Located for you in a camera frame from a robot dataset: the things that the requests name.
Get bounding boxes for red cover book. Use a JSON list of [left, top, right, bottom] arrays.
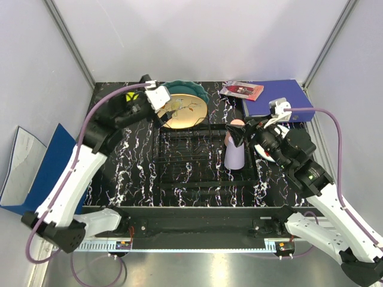
[[219, 81, 264, 102]]

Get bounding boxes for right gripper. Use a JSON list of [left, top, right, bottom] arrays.
[[225, 113, 291, 170]]

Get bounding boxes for blue open binder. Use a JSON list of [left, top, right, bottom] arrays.
[[1, 124, 75, 215]]

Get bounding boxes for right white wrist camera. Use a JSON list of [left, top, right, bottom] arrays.
[[265, 97, 292, 128]]

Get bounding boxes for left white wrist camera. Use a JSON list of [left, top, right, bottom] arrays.
[[144, 80, 171, 113]]

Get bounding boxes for pink plastic cup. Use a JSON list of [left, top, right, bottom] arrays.
[[224, 119, 245, 146]]

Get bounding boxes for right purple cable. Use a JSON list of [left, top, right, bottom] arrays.
[[284, 107, 383, 249]]

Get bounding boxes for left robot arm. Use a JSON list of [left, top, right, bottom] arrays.
[[22, 75, 172, 254]]

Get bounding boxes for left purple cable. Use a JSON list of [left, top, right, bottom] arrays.
[[25, 83, 150, 264]]

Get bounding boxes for black wire dish rack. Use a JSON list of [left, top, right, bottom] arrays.
[[151, 119, 258, 190]]

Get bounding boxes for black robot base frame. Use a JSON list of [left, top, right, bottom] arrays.
[[80, 205, 318, 251]]

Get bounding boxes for purple cable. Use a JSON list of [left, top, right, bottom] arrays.
[[25, 83, 150, 264], [284, 107, 383, 249]]

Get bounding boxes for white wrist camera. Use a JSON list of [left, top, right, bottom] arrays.
[[144, 80, 171, 113], [265, 97, 292, 128]]

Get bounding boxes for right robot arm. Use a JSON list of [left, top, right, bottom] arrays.
[[226, 120, 382, 286]]

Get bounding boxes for watermelon pattern white plate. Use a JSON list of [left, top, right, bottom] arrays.
[[254, 124, 290, 163]]

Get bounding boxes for purple-blue ring binder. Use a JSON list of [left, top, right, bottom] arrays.
[[242, 80, 313, 117]]

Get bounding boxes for yellow bowl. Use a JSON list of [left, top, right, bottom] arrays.
[[125, 92, 139, 102]]

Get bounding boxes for cream bird pattern plate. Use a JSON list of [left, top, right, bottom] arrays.
[[158, 94, 208, 129]]

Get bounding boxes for lavender plastic cup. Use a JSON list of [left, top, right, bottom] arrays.
[[224, 136, 245, 170]]

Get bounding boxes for teal scalloped plate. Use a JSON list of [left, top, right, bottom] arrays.
[[162, 80, 209, 104]]

